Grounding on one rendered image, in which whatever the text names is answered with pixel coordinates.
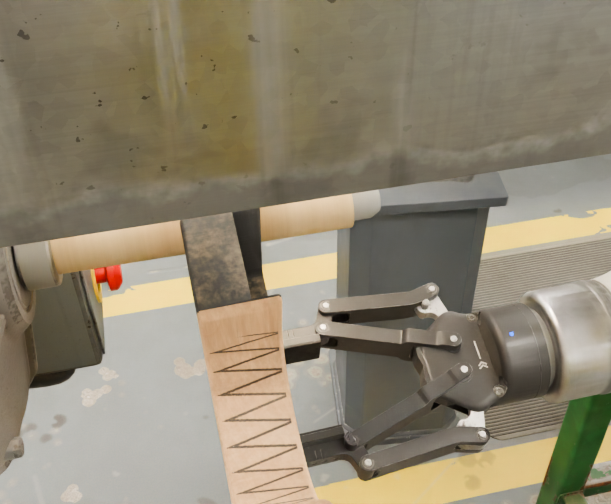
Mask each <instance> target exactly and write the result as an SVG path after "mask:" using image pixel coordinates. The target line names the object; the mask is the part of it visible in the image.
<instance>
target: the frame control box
mask: <svg viewBox="0 0 611 504"><path fill-rule="evenodd" d="M35 292H36V305H35V315H34V319H33V321H32V326H33V333H34V341H35V348H36V355H37V362H38V371H37V373H36V375H35V377H34V379H33V381H32V383H31V384H30V387H29V389H33V388H42V387H49V386H53V385H58V384H61V383H63V382H65V381H67V380H69V379H70V378H71V377H72V376H73V374H74V373H75V369H78V368H84V367H89V366H95V365H99V364H101V362H102V359H103V356H102V354H105V339H104V322H103V304H102V286H101V283H100V284H97V283H96V278H95V272H94V269H90V270H84V271H78V272H71V273H65V274H63V279H62V283H61V285H59V286H57V287H51V288H45V289H39V290H35Z"/></svg>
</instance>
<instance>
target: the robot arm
mask: <svg viewBox="0 0 611 504"><path fill-rule="evenodd" d="M438 293H439V288H438V286H437V285H436V284H434V283H428V284H426V285H423V286H421V287H419V288H417V289H414V290H412V291H410V292H400V293H389V294H378V295H368V296H357V297H346V298H336V299H325V300H322V301H320V302H319V304H318V312H317V318H316V321H315V323H314V324H312V325H310V326H306V327H301V328H295V329H292V330H291V329H290V330H284V331H283V342H284V351H285V359H286V364H291V363H297V362H302V361H307V360H313V359H318V358H319V357H320V349H321V348H327V349H336V350H344V351H352V352H360V353H368V354H377V355H385V356H393V357H398V358H399V359H401V360H404V361H412V362H413V365H414V368H415V369H416V371H417V372H418V374H419V376H420V387H421V388H420V389H419V390H418V391H417V392H416V393H414V394H413V395H411V396H410V397H408V398H406V399H405V400H403V401H401V402H400V403H398V404H396V405H395V406H393V407H392V408H390V409H388V410H387V411H385V412H383V413H382V414H380V415H379V416H377V417H375V418H374V419H372V420H370V421H369V422H367V423H365V424H364V425H362V426H361V427H359V428H358V429H356V430H354V431H352V432H351V433H349V431H348V432H347V433H346V435H345V432H344V429H343V426H342V424H340V425H336V426H332V427H327V428H323V429H319V430H314V431H310V432H306V433H301V434H300V438H301V443H302V447H303V451H304V455H305V458H306V462H307V466H308V468H310V467H314V466H318V465H322V464H327V463H331V462H335V461H339V460H345V461H348V462H349V463H350V464H351V465H352V466H353V467H354V469H355V470H356V472H357V476H358V478H359V479H361V480H362V481H369V480H372V479H375V478H378V477H381V476H384V475H386V474H389V473H393V472H396V471H399V470H402V469H405V468H408V467H411V466H414V465H417V464H420V463H423V462H426V461H429V460H432V459H435V458H438V457H441V456H444V455H447V454H450V453H453V452H459V453H480V452H481V451H482V450H483V449H484V447H485V445H486V444H487V442H488V441H489V439H490V432H489V430H488V429H487V428H485V420H484V414H485V413H486V412H487V411H488V410H489V409H490V408H492V407H495V406H500V405H505V404H510V403H515V402H520V401H524V400H529V399H534V398H539V397H542V398H543V399H544V400H546V401H548V402H551V403H560V402H565V401H569V400H574V399H579V398H583V397H588V396H593V395H598V394H600V395H604V394H609V393H611V271H609V272H608V273H606V274H604V275H602V276H599V277H597V278H594V279H590V280H580V281H575V282H572V283H570V284H565V285H560V286H555V287H549V288H544V289H539V290H534V291H529V292H526V293H525V294H524V295H523V296H522V297H521V298H520V300H519V302H518V303H513V304H508V305H503V306H498V307H493V308H487V309H482V310H478V311H475V312H472V313H468V314H461V313H456V312H452V311H447V309H446V308H445V306H444V305H443V303H442V302H441V300H440V299H439V297H438ZM416 315H418V317H419V318H420V319H424V318H428V317H429V318H433V319H434V320H435V321H434V322H433V323H432V324H431V326H430V327H429V328H428V329H427V330H420V329H412V328H407V329H405V330H395V329H387V328H378V327H370V326H362V325H353V324H355V323H365V322H376V321H386V320H396V319H405V318H410V317H414V316H416ZM442 405H443V406H445V407H448V408H450V409H453V410H455V411H458V412H460V413H463V414H465V415H468V418H467V419H464V420H461V421H459V423H458V424H457V426H456V427H452V428H448V429H444V430H441V431H438V432H435V433H432V434H429V435H426V436H423V437H420V438H417V439H414V440H410V441H407V442H404V443H401V444H398V445H395V446H392V447H389V448H386V449H383V450H380V451H376V452H373V453H370V454H369V453H368V451H367V450H369V449H370V448H372V447H373V446H375V445H377V444H378V443H380V442H381V441H383V440H385V439H386V438H388V437H389V436H391V435H393V434H394V433H396V432H397V431H399V430H401V429H402V428H404V427H405V426H407V425H409V424H410V423H412V422H413V421H415V420H417V419H418V418H420V417H424V416H426V415H427V414H429V413H431V412H432V411H434V410H435V409H437V408H439V407H440V406H442ZM344 435H345V437H344Z"/></svg>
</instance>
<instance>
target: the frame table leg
mask: <svg viewBox="0 0 611 504"><path fill-rule="evenodd" d="M610 421H611V393H609V394H604V395H600V394H598V395H593V396H588V397H583V398H579V399H574V400H570V401H569V404H568V407H567V410H566V414H565V417H564V420H563V423H562V426H561V429H560V432H559V435H558V438H557V441H556V444H555V447H554V450H553V453H552V456H551V459H550V462H549V465H548V468H547V471H546V474H545V477H544V480H543V483H542V486H541V489H540V492H539V495H538V498H537V501H536V504H556V503H557V500H558V497H559V496H560V495H561V494H565V493H570V492H575V491H579V490H584V487H585V485H586V482H587V480H588V477H589V475H590V472H591V470H592V467H593V465H594V462H595V460H596V457H597V455H598V452H599V450H600V447H601V445H602V442H603V439H604V437H605V434H606V431H607V429H608V426H609V424H610Z"/></svg>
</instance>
